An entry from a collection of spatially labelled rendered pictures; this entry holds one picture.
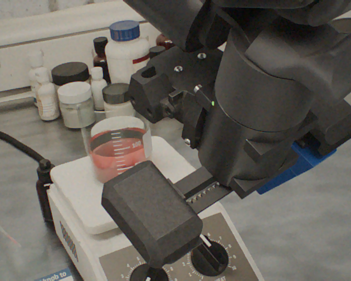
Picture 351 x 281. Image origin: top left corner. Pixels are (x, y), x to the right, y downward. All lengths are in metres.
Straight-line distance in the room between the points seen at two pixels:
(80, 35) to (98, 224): 0.51
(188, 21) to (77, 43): 0.67
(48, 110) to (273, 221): 0.40
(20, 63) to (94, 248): 0.51
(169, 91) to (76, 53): 0.61
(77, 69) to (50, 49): 0.08
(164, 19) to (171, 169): 0.27
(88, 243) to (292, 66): 0.29
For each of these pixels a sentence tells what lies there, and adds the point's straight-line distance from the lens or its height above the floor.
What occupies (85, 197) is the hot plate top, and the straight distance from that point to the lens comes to 0.60.
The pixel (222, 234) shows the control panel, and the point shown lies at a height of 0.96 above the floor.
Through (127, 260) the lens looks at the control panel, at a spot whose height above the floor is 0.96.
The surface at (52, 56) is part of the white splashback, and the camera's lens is 1.03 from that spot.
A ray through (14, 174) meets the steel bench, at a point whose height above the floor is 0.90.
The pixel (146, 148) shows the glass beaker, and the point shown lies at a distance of 0.59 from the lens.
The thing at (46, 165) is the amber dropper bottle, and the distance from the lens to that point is 0.71.
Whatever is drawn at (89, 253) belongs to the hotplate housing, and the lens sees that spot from 0.57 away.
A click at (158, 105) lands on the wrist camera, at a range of 0.42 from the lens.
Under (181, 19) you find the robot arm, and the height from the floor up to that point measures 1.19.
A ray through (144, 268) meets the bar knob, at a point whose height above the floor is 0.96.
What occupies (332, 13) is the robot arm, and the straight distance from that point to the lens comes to 0.31.
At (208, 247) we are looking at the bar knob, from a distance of 0.56.
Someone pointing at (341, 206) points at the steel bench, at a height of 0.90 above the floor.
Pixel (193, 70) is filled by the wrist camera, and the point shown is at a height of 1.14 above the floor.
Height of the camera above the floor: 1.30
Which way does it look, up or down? 28 degrees down
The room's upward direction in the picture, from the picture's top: 7 degrees counter-clockwise
